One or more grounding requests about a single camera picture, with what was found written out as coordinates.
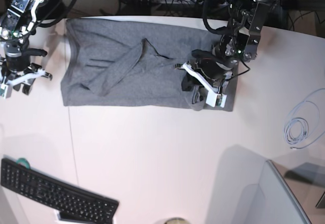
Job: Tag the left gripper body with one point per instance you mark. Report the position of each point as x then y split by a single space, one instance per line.
214 68

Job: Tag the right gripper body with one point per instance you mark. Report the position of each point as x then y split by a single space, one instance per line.
17 60

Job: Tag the grey t-shirt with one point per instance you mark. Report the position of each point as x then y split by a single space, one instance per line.
121 63

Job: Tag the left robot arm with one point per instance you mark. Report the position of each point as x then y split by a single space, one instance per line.
241 36

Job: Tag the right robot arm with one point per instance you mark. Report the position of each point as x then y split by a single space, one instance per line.
17 25

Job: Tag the green tape roll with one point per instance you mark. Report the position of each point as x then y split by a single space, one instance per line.
23 162

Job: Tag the black computer keyboard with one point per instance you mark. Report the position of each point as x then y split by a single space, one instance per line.
79 204

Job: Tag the round tan object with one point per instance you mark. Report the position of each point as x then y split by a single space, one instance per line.
176 220

